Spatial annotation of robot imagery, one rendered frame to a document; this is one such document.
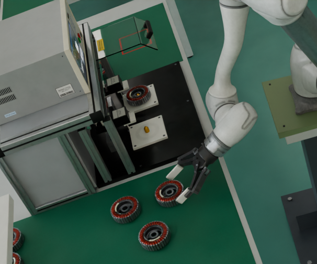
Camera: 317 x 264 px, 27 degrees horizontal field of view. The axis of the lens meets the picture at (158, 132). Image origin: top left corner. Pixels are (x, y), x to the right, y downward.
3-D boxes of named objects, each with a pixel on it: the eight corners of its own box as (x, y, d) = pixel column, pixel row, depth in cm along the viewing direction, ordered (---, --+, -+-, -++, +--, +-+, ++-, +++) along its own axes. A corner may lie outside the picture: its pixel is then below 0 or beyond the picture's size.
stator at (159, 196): (181, 181, 250) (178, 174, 248) (189, 200, 241) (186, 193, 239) (154, 193, 250) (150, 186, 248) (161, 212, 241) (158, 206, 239)
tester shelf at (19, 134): (91, 30, 293) (87, 21, 290) (105, 119, 240) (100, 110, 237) (0, 64, 296) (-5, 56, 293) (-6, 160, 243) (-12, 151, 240)
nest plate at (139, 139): (162, 117, 280) (161, 114, 279) (168, 138, 268) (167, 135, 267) (129, 128, 281) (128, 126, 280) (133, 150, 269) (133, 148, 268)
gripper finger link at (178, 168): (178, 165, 246) (177, 164, 246) (166, 177, 248) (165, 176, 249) (183, 168, 248) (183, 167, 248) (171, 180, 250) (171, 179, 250)
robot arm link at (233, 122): (237, 153, 234) (226, 133, 245) (267, 122, 229) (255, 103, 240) (215, 139, 229) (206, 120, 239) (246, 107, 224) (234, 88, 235)
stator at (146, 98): (150, 87, 296) (148, 81, 294) (152, 102, 288) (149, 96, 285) (127, 95, 298) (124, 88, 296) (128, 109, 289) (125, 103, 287)
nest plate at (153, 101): (154, 85, 299) (153, 83, 298) (158, 104, 287) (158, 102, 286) (123, 97, 300) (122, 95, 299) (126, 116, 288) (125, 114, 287)
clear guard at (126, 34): (149, 23, 294) (145, 11, 290) (158, 50, 275) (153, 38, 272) (82, 48, 297) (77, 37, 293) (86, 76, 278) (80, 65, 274)
